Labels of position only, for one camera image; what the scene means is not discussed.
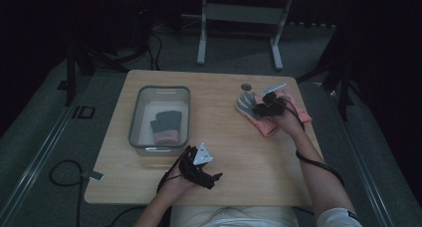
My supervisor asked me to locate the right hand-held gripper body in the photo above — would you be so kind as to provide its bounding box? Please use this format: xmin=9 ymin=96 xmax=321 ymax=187
xmin=263 ymin=83 xmax=289 ymax=118

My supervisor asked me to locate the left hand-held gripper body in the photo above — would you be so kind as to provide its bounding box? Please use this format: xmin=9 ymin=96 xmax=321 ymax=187
xmin=178 ymin=141 xmax=215 ymax=183

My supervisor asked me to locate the light grey and pink glove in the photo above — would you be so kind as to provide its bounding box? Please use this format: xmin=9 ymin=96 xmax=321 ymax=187
xmin=235 ymin=91 xmax=281 ymax=137

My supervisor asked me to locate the dark grey and pink glove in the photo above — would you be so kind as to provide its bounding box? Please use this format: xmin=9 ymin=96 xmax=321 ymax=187
xmin=149 ymin=110 xmax=183 ymax=145

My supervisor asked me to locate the clear plastic bin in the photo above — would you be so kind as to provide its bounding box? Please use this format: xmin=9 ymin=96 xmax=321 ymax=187
xmin=127 ymin=85 xmax=191 ymax=157

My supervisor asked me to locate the person's right hand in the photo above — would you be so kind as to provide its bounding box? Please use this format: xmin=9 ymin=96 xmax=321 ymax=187
xmin=270 ymin=112 xmax=305 ymax=137

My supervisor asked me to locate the person's left hand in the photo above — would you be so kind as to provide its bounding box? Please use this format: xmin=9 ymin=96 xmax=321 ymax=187
xmin=161 ymin=173 xmax=197 ymax=197

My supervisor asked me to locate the person's white shirt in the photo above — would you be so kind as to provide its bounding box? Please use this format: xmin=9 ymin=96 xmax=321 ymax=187
xmin=170 ymin=205 xmax=364 ymax=227

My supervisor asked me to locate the black tripod stand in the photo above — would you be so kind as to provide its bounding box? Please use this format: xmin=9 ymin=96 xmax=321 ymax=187
xmin=297 ymin=27 xmax=356 ymax=121
xmin=58 ymin=43 xmax=131 ymax=108

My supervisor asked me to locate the white metal stand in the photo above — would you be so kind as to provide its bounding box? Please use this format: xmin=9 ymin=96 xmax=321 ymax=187
xmin=196 ymin=0 xmax=295 ymax=72

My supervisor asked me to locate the right hand-held gripper cable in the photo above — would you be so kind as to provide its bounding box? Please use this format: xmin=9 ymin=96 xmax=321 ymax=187
xmin=282 ymin=97 xmax=345 ymax=188

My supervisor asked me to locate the black floor cable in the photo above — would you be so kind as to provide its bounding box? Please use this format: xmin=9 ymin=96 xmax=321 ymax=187
xmin=145 ymin=21 xmax=200 ymax=72
xmin=49 ymin=159 xmax=85 ymax=227

